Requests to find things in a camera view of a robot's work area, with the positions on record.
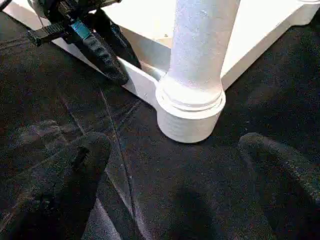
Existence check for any black work mat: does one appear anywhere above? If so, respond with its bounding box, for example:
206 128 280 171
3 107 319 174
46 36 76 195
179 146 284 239
0 9 320 240

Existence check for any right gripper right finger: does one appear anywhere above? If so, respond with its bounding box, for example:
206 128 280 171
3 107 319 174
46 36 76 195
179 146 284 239
238 131 320 240

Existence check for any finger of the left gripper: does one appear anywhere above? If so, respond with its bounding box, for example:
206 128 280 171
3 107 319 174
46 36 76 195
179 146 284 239
85 34 130 86
94 10 143 70

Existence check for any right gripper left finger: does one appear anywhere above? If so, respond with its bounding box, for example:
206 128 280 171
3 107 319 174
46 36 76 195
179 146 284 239
0 131 113 240

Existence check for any white plastic table leg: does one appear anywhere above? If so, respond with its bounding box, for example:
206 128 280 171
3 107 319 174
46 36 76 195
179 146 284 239
155 0 239 113

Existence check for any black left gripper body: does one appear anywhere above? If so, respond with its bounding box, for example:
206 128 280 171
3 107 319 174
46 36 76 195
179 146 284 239
26 0 121 48

